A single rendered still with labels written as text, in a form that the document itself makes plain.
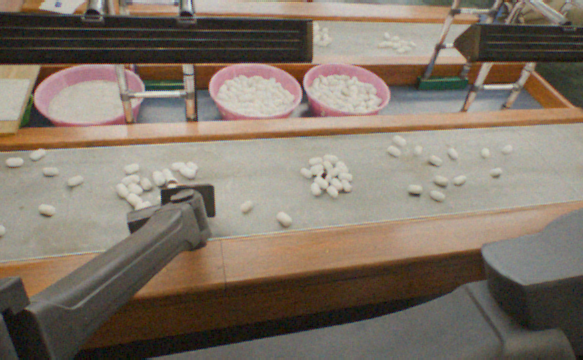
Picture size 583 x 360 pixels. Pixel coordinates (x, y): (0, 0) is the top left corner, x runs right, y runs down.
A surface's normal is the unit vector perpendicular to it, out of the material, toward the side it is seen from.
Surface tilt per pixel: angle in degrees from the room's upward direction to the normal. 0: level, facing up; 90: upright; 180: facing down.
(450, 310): 53
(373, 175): 0
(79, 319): 67
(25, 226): 0
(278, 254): 0
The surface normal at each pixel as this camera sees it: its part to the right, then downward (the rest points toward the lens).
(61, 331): 0.96, -0.22
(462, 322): -0.48, -0.86
